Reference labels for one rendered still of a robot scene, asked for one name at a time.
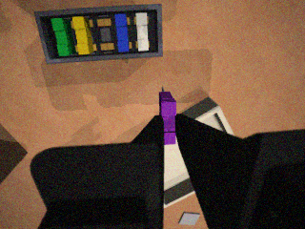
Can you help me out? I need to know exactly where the yellow fuse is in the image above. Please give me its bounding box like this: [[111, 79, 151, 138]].
[[72, 16, 94, 54]]

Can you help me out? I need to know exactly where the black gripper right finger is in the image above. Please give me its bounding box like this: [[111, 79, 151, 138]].
[[175, 114, 305, 229]]

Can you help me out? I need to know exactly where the blue block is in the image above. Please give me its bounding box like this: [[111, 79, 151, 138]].
[[114, 14, 129, 52]]

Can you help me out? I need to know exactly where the violet blade fuse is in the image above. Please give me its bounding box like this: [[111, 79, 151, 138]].
[[159, 87, 176, 145]]

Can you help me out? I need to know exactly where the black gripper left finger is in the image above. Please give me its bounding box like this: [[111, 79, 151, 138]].
[[30, 115, 165, 229]]

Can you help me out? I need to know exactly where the white rectangular tray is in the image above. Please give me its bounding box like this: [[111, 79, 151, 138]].
[[164, 96, 235, 208]]

